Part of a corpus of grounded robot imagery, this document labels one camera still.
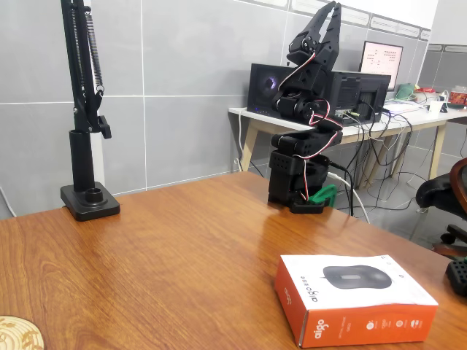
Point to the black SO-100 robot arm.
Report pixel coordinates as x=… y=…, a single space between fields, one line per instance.
x=310 y=144

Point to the green bag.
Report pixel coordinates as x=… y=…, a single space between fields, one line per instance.
x=405 y=92

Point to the black office chair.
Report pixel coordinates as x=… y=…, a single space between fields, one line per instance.
x=438 y=193

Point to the white wooden-leg table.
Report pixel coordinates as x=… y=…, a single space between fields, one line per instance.
x=262 y=122

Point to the round wooden coaster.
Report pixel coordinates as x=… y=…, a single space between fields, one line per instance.
x=18 y=335

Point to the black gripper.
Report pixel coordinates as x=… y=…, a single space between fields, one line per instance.
x=325 y=48

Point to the orange white mouse box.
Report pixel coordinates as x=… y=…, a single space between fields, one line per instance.
x=346 y=291

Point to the black computer case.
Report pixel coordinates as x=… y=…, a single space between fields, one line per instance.
x=350 y=91

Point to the green table clamp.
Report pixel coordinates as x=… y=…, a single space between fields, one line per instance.
x=323 y=195

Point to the black stand clamp base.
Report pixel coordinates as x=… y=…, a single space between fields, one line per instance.
x=91 y=209

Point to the red tin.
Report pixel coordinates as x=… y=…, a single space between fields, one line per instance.
x=458 y=97

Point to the computer monitor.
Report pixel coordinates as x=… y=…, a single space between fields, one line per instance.
x=381 y=65

